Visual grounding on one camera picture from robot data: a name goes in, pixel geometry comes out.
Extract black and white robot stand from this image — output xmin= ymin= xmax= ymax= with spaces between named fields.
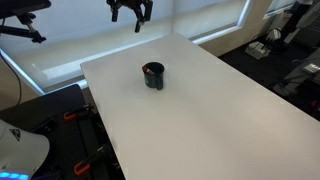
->
xmin=265 ymin=0 xmax=320 ymax=52

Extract dark green mug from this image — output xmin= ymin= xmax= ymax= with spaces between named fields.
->
xmin=142 ymin=61 xmax=166 ymax=91

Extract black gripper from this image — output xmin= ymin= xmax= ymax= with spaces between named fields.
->
xmin=106 ymin=0 xmax=154 ymax=34

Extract white floor device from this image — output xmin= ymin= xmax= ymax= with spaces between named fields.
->
xmin=245 ymin=40 xmax=272 ymax=61

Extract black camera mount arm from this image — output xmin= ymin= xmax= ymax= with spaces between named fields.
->
xmin=0 ymin=0 xmax=52 ymax=44

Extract thin black hanging cable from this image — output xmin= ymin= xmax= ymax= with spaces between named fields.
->
xmin=0 ymin=53 xmax=23 ymax=106

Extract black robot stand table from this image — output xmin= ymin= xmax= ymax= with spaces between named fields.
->
xmin=0 ymin=83 xmax=126 ymax=180

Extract grey chair base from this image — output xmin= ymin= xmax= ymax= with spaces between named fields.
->
xmin=273 ymin=48 xmax=320 ymax=98

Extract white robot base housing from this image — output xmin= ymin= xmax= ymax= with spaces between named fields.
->
xmin=0 ymin=119 xmax=51 ymax=180

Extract orange black bar clamp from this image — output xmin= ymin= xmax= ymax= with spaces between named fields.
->
xmin=73 ymin=143 xmax=113 ymax=176
xmin=63 ymin=104 xmax=96 ymax=122

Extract red marker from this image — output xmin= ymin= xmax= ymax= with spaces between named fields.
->
xmin=141 ymin=65 xmax=155 ymax=76

